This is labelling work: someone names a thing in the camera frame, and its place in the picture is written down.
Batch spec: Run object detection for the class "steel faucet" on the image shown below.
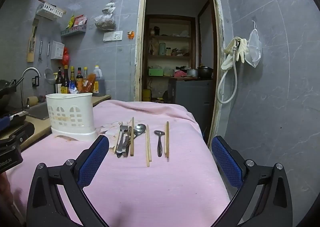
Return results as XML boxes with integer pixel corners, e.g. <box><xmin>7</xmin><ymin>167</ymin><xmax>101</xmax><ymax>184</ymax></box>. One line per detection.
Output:
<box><xmin>20</xmin><ymin>67</ymin><xmax>41</xmax><ymax>110</ymax></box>

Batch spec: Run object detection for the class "white wall switch panel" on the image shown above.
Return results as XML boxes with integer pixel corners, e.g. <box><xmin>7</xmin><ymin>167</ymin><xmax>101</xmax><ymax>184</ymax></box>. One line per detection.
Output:
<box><xmin>103</xmin><ymin>31</ymin><xmax>123</xmax><ymax>42</ymax></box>

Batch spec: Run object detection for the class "steel strainer ladle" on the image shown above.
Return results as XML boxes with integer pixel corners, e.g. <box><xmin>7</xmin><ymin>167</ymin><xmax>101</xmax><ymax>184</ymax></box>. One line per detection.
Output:
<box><xmin>44</xmin><ymin>41</ymin><xmax>56</xmax><ymax>85</ymax></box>

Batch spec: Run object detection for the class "white wall basket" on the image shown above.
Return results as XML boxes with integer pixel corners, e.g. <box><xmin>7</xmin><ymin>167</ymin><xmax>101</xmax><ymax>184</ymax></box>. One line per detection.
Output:
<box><xmin>36</xmin><ymin>2</ymin><xmax>65</xmax><ymax>21</ymax></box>

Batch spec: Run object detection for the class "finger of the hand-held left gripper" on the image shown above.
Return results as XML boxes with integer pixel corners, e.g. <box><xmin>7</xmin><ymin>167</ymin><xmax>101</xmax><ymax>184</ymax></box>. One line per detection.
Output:
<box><xmin>0</xmin><ymin>116</ymin><xmax>12</xmax><ymax>131</ymax></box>
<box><xmin>0</xmin><ymin>122</ymin><xmax>35</xmax><ymax>152</ymax></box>

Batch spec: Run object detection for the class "dark cooking oil jug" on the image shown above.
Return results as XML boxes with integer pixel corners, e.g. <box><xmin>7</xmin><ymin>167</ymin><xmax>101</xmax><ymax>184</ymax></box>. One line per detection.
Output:
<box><xmin>92</xmin><ymin>65</ymin><xmax>106</xmax><ymax>97</ymax></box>

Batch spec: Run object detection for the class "pink floral cloth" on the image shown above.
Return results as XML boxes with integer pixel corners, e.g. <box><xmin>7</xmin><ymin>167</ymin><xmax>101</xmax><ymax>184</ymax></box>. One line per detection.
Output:
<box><xmin>5</xmin><ymin>99</ymin><xmax>230</xmax><ymax>227</ymax></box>

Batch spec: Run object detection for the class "kitchen knife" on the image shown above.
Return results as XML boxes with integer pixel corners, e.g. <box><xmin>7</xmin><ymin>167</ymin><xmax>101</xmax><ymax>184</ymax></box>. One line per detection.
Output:
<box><xmin>29</xmin><ymin>25</ymin><xmax>38</xmax><ymax>53</ymax></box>

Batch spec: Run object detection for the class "dark pump bottle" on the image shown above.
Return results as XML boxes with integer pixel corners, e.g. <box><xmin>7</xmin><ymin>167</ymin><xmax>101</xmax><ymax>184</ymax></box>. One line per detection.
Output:
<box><xmin>54</xmin><ymin>67</ymin><xmax>63</xmax><ymax>93</ymax></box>

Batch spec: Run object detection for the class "black pot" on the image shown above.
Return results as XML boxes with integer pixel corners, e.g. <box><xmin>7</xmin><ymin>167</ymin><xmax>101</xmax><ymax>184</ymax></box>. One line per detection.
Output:
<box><xmin>197</xmin><ymin>66</ymin><xmax>214</xmax><ymax>79</ymax></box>

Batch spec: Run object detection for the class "small steel spoon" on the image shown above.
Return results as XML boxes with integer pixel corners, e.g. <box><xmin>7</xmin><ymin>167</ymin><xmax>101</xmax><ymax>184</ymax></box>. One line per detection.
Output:
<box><xmin>154</xmin><ymin>130</ymin><xmax>166</xmax><ymax>158</ymax></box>

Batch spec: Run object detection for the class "dark wooden shelf unit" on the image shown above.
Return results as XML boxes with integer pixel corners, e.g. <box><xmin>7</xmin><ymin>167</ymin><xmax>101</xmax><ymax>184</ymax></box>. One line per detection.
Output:
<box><xmin>144</xmin><ymin>14</ymin><xmax>197</xmax><ymax>80</ymax></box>

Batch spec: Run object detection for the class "cream rubber glove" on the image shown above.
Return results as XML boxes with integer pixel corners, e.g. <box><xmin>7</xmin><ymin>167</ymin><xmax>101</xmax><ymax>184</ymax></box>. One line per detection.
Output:
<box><xmin>221</xmin><ymin>37</ymin><xmax>238</xmax><ymax>70</ymax></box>
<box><xmin>236</xmin><ymin>38</ymin><xmax>248</xmax><ymax>63</ymax></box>

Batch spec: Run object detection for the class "grey wall shelf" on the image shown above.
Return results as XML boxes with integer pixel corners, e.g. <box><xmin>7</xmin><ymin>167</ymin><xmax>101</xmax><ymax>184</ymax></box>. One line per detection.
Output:
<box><xmin>60</xmin><ymin>24</ymin><xmax>87</xmax><ymax>37</ymax></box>

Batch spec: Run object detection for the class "person's left hand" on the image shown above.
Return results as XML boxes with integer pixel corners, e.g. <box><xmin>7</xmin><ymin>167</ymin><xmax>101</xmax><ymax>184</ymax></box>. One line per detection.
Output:
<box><xmin>0</xmin><ymin>173</ymin><xmax>12</xmax><ymax>217</ymax></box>

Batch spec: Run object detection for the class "white mesh bag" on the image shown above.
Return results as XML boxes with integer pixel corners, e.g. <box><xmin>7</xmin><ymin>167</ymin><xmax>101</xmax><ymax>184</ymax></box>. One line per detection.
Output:
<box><xmin>244</xmin><ymin>28</ymin><xmax>262</xmax><ymax>68</ymax></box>

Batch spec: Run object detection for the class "large steel spoon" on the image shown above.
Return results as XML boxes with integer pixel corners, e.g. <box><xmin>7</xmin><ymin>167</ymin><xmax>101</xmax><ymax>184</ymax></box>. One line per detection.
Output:
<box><xmin>124</xmin><ymin>124</ymin><xmax>147</xmax><ymax>147</ymax></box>

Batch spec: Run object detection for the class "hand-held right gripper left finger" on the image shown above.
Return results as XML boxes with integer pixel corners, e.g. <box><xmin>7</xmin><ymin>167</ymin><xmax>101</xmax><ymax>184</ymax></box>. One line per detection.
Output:
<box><xmin>26</xmin><ymin>135</ymin><xmax>110</xmax><ymax>227</ymax></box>

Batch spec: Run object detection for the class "wooden door frame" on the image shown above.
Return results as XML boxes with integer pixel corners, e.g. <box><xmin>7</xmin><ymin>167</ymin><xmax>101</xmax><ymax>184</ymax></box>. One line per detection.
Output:
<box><xmin>134</xmin><ymin>0</ymin><xmax>225</xmax><ymax>147</ymax></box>

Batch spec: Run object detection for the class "white square basket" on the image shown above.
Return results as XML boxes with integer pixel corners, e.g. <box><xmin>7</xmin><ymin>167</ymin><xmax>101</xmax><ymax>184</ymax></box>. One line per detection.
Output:
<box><xmin>51</xmin><ymin>41</ymin><xmax>65</xmax><ymax>60</ymax></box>

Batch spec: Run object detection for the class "steel fork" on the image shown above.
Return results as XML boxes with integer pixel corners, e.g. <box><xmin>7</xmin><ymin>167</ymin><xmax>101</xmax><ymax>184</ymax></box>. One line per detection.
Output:
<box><xmin>116</xmin><ymin>124</ymin><xmax>128</xmax><ymax>159</ymax></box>
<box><xmin>122</xmin><ymin>126</ymin><xmax>132</xmax><ymax>157</ymax></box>

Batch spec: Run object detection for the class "red snack packet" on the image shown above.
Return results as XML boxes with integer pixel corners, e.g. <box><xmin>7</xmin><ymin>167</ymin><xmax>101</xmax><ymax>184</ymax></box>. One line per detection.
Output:
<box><xmin>74</xmin><ymin>15</ymin><xmax>88</xmax><ymax>27</ymax></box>

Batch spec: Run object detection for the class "red plastic bag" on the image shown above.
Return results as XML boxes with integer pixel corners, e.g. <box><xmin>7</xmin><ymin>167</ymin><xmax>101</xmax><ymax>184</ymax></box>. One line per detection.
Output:
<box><xmin>62</xmin><ymin>47</ymin><xmax>70</xmax><ymax>66</ymax></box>

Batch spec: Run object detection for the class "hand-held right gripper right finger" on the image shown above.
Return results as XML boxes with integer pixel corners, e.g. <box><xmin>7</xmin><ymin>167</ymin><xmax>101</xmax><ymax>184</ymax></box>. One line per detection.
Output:
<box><xmin>211</xmin><ymin>136</ymin><xmax>293</xmax><ymax>227</ymax></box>

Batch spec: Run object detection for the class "plastic bag of dried goods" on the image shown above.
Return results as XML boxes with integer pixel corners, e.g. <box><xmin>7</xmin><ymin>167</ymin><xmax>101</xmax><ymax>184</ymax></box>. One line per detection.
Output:
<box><xmin>94</xmin><ymin>0</ymin><xmax>117</xmax><ymax>31</ymax></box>

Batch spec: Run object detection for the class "grey cabinet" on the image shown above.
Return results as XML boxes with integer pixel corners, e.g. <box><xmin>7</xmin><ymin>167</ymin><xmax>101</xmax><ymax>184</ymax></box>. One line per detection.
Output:
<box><xmin>168</xmin><ymin>77</ymin><xmax>215</xmax><ymax>137</ymax></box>

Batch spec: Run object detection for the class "white plastic utensil holder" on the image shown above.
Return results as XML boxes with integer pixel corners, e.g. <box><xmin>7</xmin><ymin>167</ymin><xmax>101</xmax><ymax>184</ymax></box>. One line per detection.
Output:
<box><xmin>46</xmin><ymin>92</ymin><xmax>98</xmax><ymax>142</ymax></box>

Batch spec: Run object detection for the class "white sprayer hose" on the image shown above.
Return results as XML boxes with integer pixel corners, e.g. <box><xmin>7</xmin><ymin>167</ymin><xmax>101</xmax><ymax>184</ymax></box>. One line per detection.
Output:
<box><xmin>217</xmin><ymin>39</ymin><xmax>241</xmax><ymax>104</ymax></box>

